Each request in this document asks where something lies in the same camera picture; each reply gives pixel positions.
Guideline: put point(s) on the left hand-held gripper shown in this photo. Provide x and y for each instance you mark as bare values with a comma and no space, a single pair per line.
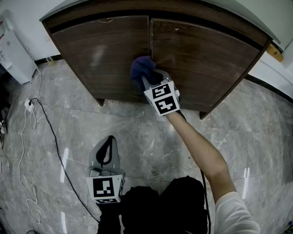
103,187

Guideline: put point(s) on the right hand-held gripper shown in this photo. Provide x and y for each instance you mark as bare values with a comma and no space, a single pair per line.
163,98

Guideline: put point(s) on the blue cloth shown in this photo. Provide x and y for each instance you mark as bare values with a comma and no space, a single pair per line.
142,66

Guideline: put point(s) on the person's left forearm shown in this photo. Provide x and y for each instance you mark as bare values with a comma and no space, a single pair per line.
108,219

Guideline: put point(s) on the person's right forearm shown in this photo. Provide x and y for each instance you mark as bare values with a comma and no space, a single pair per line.
203,155

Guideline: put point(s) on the dark wooden vanity cabinet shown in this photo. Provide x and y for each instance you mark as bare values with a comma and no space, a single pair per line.
160,10

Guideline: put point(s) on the black trousers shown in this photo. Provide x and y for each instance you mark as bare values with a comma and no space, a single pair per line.
171,205

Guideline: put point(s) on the white power strip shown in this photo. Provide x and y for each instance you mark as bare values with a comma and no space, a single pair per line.
29,105

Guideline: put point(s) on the small yellow-green object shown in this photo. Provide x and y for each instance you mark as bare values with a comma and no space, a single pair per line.
50,61

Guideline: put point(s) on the white raised ledge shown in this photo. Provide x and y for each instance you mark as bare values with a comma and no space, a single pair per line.
270,73

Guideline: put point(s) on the white water dispenser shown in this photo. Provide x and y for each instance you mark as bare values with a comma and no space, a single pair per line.
16,57

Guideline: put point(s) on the white printed t-shirt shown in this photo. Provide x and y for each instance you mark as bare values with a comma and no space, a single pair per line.
235,217

